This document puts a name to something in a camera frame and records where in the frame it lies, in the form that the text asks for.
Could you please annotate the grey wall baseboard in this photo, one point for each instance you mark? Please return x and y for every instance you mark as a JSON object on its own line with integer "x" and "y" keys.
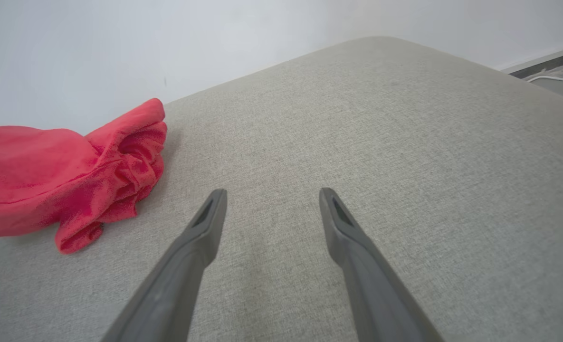
{"x": 542, "y": 65}

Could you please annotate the grey fabric sofa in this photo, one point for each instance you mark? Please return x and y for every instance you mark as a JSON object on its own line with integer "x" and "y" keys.
{"x": 405, "y": 166}

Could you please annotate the red jersey with white trim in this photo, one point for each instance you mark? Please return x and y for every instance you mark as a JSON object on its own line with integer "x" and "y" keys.
{"x": 34, "y": 175}

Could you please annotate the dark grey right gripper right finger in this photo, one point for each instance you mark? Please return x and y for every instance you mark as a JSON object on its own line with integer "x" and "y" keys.
{"x": 376, "y": 299}

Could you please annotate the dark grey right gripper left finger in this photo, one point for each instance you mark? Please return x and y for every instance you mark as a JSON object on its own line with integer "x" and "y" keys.
{"x": 176, "y": 294}

